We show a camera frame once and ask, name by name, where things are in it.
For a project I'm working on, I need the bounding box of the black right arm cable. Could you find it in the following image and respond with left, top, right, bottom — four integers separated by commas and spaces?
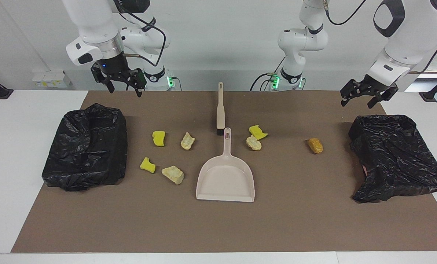
112, 2, 167, 67

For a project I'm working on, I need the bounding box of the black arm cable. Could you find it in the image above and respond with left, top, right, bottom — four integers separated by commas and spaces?
112, 2, 167, 67
323, 0, 437, 74

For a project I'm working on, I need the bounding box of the black bag lined bin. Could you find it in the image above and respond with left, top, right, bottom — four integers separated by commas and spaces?
41, 103, 128, 192
348, 114, 437, 204

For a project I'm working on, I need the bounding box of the orange sponge piece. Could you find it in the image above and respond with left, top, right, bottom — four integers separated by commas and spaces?
308, 138, 324, 154

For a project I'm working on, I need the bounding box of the notched yellow sponge piece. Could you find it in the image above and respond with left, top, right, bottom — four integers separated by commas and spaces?
140, 157, 156, 174

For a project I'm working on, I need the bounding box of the brown table mat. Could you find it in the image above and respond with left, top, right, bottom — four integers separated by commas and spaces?
11, 91, 437, 253

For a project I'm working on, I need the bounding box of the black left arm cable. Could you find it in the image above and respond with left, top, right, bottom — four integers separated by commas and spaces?
323, 0, 437, 74

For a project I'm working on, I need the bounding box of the white wall socket box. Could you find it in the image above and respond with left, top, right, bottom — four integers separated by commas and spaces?
32, 70, 72, 88

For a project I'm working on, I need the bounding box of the large pale foam chunk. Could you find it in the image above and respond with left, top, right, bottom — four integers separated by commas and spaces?
161, 165, 185, 185

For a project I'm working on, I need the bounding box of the beige hand brush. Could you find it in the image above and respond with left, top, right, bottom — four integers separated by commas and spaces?
216, 82, 226, 135

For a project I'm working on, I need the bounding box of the beige plastic dustpan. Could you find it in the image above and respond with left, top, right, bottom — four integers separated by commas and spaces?
196, 127, 256, 203

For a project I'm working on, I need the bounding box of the black left base cable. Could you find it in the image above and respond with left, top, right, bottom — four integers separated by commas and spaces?
250, 55, 287, 91

